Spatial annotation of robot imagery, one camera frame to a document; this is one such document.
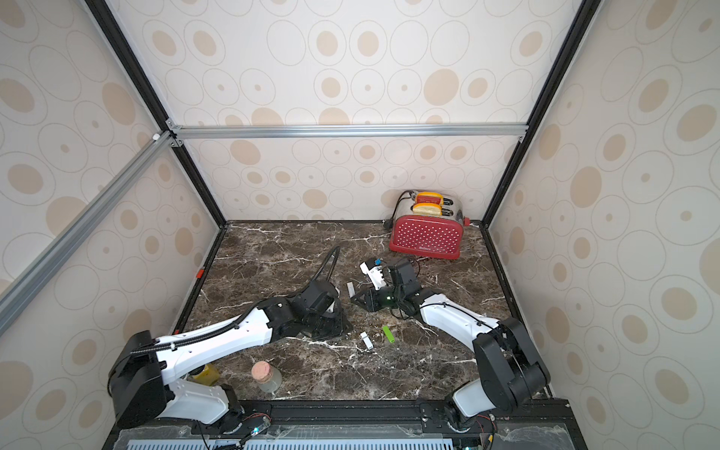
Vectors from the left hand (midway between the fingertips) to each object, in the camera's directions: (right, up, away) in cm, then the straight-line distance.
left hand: (359, 330), depth 75 cm
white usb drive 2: (-3, +10, +8) cm, 13 cm away
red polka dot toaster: (+24, +30, +22) cm, 44 cm away
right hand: (-2, +5, +7) cm, 9 cm away
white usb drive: (+2, -7, +13) cm, 15 cm away
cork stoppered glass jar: (-24, -12, -2) cm, 27 cm away
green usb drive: (+9, -6, +14) cm, 18 cm away
